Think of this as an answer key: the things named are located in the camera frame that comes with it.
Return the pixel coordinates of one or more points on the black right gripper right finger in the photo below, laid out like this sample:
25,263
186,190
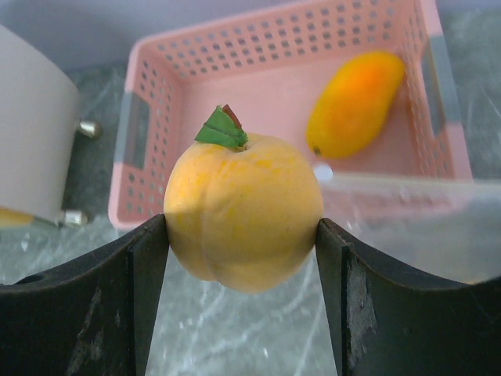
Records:
388,318

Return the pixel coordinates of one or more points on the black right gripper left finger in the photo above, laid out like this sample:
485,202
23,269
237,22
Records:
93,315

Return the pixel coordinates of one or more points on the clear white-slider zip bag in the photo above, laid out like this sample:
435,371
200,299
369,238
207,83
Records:
446,227

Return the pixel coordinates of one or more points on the fake yellow peach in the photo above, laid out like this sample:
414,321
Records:
241,209

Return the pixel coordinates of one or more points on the fake yellow orange mango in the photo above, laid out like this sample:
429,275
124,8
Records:
351,111

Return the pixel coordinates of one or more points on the round pastel mini drawer cabinet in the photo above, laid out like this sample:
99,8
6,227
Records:
40,116

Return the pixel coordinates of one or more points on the pink perforated plastic basket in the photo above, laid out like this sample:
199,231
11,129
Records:
270,67

